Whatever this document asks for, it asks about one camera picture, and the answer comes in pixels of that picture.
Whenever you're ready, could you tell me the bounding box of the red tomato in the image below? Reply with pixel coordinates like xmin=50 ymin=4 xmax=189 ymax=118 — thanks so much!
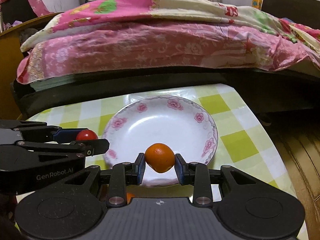
xmin=76 ymin=129 xmax=98 ymax=141

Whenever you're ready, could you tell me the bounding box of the orange tangerine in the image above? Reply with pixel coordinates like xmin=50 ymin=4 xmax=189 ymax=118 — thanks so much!
xmin=144 ymin=143 xmax=175 ymax=173

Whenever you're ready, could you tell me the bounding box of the white floral plate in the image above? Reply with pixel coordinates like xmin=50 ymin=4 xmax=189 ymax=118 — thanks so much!
xmin=102 ymin=95 xmax=219 ymax=188

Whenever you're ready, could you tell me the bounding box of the wooden cabinet left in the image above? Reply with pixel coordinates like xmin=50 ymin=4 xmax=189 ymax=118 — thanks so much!
xmin=0 ymin=12 xmax=58 ymax=119

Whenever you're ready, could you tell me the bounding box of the pink floral quilt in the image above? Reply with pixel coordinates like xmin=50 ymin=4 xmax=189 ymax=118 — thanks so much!
xmin=17 ymin=0 xmax=319 ymax=85

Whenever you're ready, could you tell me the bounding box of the dark headboard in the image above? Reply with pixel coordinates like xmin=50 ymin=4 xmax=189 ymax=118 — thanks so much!
xmin=261 ymin=0 xmax=320 ymax=29

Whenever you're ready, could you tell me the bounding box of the dark bed frame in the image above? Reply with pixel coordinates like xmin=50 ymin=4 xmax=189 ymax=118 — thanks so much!
xmin=11 ymin=67 xmax=319 ymax=120

